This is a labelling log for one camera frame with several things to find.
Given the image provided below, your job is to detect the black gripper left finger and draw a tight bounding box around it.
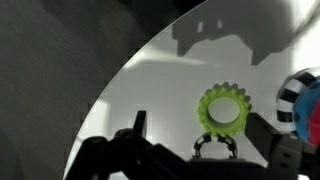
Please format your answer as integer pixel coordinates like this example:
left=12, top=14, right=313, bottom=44
left=64, top=110, right=201, bottom=180

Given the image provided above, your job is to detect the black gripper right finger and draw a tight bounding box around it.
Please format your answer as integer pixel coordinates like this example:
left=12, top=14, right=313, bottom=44
left=244, top=112, right=320, bottom=180

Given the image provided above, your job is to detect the red toy ring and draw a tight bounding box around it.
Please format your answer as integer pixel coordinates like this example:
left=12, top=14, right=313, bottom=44
left=306, top=105, right=320, bottom=148

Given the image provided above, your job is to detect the blue toy ring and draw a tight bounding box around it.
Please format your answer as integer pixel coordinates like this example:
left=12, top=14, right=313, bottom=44
left=292, top=80, right=320, bottom=144

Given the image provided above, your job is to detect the black white striped base ring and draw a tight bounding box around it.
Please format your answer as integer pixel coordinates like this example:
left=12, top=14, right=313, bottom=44
left=275, top=66, right=320, bottom=134

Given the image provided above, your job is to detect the small black beaded ring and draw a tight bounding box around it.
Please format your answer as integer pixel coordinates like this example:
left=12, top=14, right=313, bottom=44
left=192, top=131, right=239, bottom=160

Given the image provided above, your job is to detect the green knobbly toy ring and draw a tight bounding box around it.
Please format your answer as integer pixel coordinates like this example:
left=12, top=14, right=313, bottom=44
left=197, top=81, right=253, bottom=137

